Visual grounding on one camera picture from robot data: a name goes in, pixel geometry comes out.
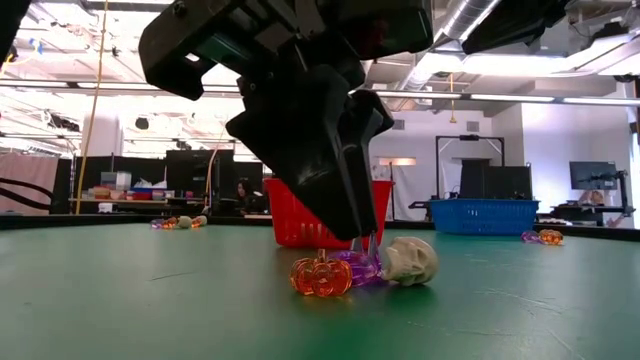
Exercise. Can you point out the small pieces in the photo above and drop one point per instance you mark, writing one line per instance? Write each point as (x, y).
(360, 267)
(184, 222)

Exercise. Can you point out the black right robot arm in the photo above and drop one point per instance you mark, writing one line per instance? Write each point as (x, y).
(510, 25)

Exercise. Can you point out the small pieces bottom centre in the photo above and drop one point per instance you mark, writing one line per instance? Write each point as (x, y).
(360, 267)

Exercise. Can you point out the black monitor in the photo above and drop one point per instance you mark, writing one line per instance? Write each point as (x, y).
(593, 175)

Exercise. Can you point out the wooden bench with bins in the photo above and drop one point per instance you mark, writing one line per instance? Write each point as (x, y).
(125, 201)

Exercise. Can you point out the blue plastic basket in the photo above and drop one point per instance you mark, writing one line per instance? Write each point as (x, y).
(480, 217)

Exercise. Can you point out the white cloth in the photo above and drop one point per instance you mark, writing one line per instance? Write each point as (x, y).
(415, 190)

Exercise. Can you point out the clear storage box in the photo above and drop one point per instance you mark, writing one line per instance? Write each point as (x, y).
(116, 179)

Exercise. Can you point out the cream plastic skull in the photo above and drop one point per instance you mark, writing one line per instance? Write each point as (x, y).
(202, 220)
(410, 260)

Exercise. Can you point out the black cabinet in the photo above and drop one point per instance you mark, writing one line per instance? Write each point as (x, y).
(495, 182)

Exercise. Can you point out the black table frame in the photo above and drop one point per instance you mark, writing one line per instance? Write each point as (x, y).
(100, 220)

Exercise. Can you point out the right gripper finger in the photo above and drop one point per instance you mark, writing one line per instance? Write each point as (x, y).
(375, 120)
(300, 160)

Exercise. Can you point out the orange translucent pumpkin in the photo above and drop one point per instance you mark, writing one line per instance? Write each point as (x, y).
(551, 237)
(196, 222)
(320, 277)
(170, 223)

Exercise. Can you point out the black metal frame stand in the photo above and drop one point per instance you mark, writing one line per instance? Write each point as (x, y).
(470, 137)

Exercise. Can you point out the small pieces top left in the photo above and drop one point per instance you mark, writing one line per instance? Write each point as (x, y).
(184, 222)

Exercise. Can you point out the pink curtain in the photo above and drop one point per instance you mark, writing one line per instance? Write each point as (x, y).
(30, 175)

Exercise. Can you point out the person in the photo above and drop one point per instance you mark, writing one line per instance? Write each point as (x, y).
(245, 192)
(595, 197)

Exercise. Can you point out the long ceiling light bar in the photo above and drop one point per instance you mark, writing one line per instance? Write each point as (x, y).
(500, 97)

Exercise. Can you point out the silver ventilation duct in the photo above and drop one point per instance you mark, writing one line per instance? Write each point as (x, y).
(460, 22)

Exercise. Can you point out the black partition panel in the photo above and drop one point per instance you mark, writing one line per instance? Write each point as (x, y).
(120, 170)
(200, 170)

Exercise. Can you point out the red plastic basket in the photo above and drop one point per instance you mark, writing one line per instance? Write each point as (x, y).
(290, 215)

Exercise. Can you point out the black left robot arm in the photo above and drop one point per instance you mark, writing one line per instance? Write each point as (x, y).
(12, 20)

